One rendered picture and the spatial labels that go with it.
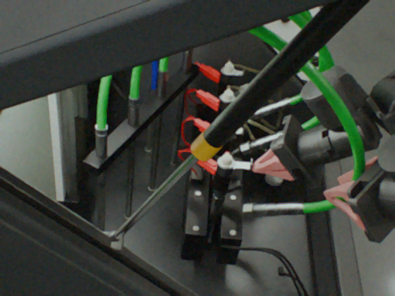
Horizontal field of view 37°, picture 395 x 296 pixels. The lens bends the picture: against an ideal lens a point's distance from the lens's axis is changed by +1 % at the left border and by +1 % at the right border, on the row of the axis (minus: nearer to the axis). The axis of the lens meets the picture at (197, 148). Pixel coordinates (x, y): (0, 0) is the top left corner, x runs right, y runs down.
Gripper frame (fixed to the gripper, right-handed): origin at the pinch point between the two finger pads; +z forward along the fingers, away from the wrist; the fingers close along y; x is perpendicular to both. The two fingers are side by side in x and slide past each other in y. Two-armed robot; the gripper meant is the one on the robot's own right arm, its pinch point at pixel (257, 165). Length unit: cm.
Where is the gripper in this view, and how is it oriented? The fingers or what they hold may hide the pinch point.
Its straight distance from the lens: 94.0
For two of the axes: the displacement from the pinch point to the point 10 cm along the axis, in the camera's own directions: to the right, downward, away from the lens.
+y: -6.0, -6.9, -4.1
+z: -7.4, 2.8, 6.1
